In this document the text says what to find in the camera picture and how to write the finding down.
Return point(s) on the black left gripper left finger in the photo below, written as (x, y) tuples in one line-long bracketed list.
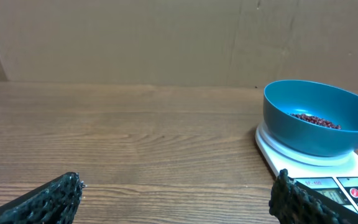
[(55, 202)]

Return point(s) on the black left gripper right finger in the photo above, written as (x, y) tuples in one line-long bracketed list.
[(292, 202)]

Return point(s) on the white digital kitchen scale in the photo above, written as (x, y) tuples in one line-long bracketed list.
[(332, 178)]

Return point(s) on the blue round bowl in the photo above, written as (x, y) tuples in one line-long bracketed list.
[(315, 99)]

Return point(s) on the red beans in bowl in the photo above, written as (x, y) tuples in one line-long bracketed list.
[(316, 120)]

